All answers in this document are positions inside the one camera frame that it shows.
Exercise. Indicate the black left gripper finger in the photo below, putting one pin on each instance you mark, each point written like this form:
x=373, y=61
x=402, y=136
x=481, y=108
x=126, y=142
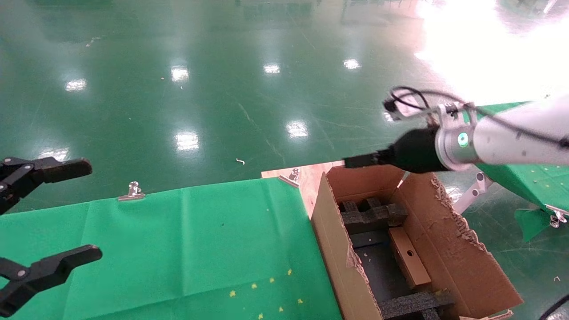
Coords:
x=53, y=170
x=49, y=269

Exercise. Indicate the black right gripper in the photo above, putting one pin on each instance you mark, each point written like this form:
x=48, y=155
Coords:
x=415, y=151

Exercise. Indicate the small brown cardboard box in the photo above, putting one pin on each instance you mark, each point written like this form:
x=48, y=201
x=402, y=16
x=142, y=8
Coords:
x=409, y=258

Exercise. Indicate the large open brown carton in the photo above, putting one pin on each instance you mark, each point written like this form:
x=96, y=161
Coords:
x=453, y=266

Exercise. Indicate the black foam insert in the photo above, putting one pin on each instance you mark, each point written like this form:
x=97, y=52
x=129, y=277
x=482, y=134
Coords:
x=373, y=215
x=413, y=304

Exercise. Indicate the silver binder clip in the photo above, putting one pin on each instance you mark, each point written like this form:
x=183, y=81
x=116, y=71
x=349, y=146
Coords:
x=291, y=177
x=556, y=218
x=131, y=192

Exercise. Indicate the large green table cloth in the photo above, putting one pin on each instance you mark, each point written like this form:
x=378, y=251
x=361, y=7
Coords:
x=155, y=244

